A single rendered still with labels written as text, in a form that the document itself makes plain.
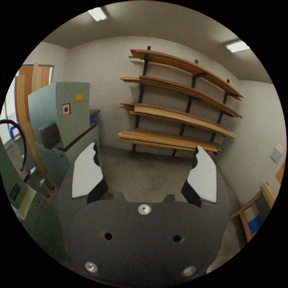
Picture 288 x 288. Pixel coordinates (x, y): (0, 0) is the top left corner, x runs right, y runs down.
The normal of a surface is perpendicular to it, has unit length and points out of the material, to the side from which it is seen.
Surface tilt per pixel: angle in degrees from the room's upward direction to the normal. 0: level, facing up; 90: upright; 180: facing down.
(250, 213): 90
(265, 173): 90
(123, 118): 90
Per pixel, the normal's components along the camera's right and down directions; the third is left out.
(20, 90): 1.00, 0.10
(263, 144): -0.99, -0.14
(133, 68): -0.04, 0.50
